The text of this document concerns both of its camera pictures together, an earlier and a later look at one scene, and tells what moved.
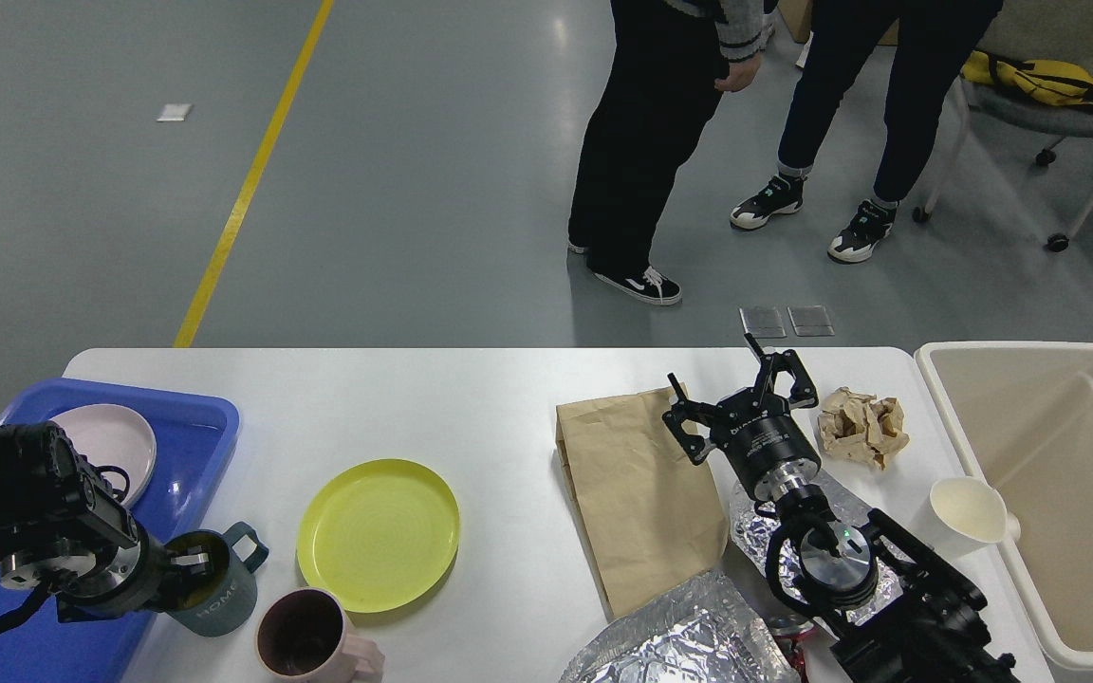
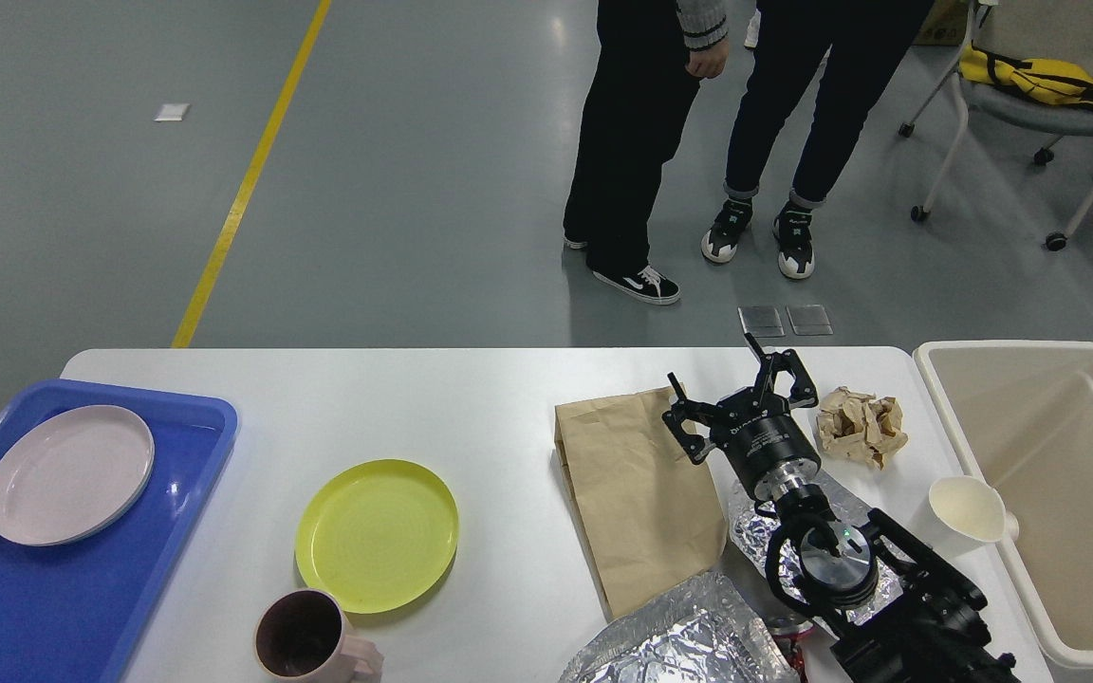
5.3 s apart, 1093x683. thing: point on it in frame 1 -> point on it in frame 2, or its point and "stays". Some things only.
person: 934,36 -> 790,42
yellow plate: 379,533 stays
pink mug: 302,637 stays
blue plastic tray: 194,433 stays
